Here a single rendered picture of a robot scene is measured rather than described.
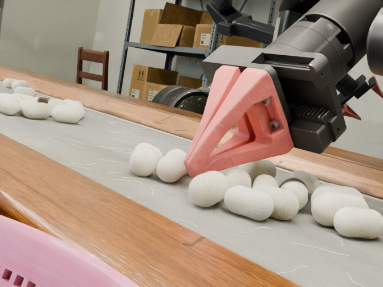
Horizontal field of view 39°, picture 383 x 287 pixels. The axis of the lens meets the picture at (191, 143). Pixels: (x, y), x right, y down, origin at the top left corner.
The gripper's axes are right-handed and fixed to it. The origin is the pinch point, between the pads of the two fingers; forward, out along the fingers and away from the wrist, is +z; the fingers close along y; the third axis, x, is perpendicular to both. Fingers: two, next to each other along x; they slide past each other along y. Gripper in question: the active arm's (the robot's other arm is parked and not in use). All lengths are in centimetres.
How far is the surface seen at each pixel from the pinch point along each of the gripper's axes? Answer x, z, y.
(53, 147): -0.4, 3.6, -14.6
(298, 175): 6.9, -7.1, 1.0
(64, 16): 113, -199, -470
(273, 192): 1.4, -0.7, 5.6
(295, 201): 2.1, -1.1, 6.8
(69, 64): 155, -178, -469
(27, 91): 8, -8, -53
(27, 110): 1.7, -0.4, -30.5
